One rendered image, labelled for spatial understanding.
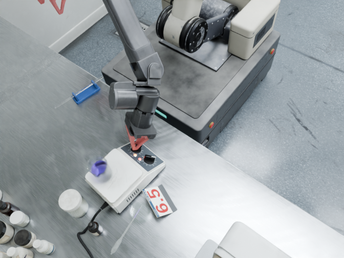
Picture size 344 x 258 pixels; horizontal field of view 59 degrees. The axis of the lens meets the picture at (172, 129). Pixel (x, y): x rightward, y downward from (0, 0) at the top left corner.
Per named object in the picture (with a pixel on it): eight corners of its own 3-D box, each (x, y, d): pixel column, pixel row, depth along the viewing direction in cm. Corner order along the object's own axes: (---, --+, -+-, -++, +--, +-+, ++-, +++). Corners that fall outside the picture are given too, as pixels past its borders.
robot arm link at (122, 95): (162, 63, 76) (148, 64, 84) (117, 59, 71) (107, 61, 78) (160, 110, 78) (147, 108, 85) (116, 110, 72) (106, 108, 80)
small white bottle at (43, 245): (41, 251, 83) (27, 245, 76) (49, 240, 84) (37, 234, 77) (49, 257, 82) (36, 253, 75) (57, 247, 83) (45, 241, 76)
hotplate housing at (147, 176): (137, 142, 98) (133, 129, 91) (167, 166, 93) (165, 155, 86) (84, 192, 91) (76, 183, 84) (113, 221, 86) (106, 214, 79)
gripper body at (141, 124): (133, 140, 81) (139, 117, 77) (124, 116, 88) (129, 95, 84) (156, 138, 84) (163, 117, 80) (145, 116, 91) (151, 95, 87)
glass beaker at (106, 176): (91, 174, 85) (82, 162, 78) (108, 163, 86) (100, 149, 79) (102, 190, 82) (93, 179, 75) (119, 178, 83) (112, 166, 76)
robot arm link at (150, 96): (164, 94, 78) (156, 82, 82) (139, 93, 75) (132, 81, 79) (157, 115, 82) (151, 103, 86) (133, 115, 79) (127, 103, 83)
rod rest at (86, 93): (95, 84, 112) (93, 78, 109) (101, 89, 111) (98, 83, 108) (72, 99, 109) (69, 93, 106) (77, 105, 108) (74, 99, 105)
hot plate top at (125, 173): (115, 148, 89) (114, 146, 88) (144, 173, 84) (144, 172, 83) (84, 177, 85) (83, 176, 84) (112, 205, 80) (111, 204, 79)
